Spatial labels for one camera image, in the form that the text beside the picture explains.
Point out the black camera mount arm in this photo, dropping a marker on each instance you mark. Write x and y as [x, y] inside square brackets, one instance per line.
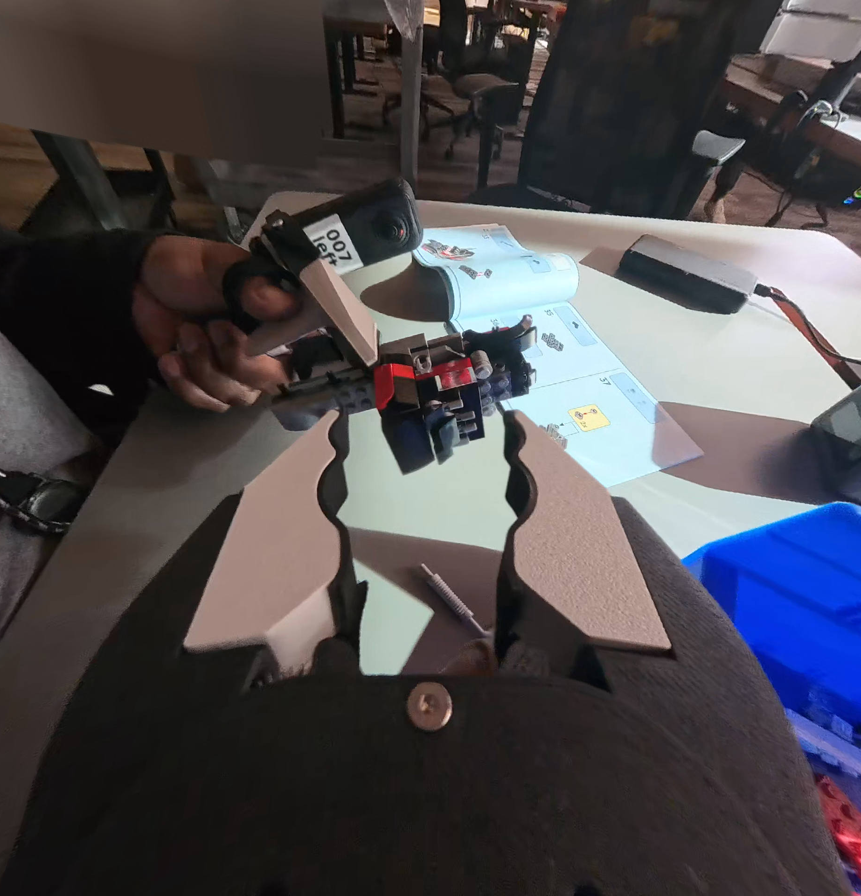
[822, 119]

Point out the person's left forearm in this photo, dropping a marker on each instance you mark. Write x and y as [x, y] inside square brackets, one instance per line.
[53, 308]

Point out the white flat box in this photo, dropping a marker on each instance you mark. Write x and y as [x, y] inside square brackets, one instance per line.
[815, 31]

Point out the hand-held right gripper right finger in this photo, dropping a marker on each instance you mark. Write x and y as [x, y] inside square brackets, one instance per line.
[584, 567]

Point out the light blue instruction booklet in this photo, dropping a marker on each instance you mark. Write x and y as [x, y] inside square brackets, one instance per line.
[612, 413]

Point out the grey toy exhaust pipe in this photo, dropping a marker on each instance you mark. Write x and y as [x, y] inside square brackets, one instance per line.
[451, 598]

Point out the wooden top table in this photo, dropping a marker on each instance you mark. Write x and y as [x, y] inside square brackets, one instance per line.
[822, 126]

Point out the toy brick truck model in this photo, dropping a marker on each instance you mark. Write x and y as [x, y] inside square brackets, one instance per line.
[430, 406]

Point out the black power bank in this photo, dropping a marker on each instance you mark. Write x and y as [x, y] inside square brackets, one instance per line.
[682, 276]

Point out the black cube charger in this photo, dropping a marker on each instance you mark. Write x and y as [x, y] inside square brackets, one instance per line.
[850, 441]

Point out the pile of toy bricks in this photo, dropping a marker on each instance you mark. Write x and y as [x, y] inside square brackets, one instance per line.
[843, 791]

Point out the black swivel chair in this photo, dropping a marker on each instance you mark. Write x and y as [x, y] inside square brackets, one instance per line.
[472, 70]

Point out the person's left hand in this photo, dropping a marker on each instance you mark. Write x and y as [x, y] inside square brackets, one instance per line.
[185, 301]

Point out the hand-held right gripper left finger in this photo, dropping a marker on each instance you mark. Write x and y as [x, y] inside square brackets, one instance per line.
[276, 560]

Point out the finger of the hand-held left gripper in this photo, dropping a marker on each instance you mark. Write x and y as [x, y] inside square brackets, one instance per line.
[346, 315]

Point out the black mesh office chair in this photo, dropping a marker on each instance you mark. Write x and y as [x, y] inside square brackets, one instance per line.
[612, 91]

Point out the blue plastic bin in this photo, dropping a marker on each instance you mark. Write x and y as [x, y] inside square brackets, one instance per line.
[787, 595]

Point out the grey table with metal legs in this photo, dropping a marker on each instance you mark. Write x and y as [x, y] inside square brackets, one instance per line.
[409, 84]

